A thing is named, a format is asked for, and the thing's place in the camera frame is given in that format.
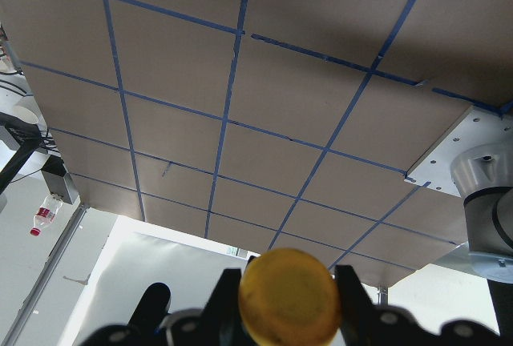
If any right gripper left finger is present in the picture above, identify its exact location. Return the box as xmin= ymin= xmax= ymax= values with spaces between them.
xmin=200 ymin=268 xmax=241 ymax=345

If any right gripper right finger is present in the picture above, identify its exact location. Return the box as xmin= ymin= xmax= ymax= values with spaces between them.
xmin=335 ymin=265 xmax=375 ymax=345

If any yellow push button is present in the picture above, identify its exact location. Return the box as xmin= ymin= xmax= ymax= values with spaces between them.
xmin=238 ymin=248 xmax=341 ymax=345

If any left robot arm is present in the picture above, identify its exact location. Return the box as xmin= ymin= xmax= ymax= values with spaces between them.
xmin=450 ymin=143 xmax=512 ymax=341

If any plastic water bottle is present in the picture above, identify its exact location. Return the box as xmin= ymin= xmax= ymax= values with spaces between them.
xmin=30 ymin=194 xmax=63 ymax=236

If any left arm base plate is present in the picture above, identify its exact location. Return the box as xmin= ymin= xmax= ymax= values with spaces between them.
xmin=406 ymin=107 xmax=512 ymax=199

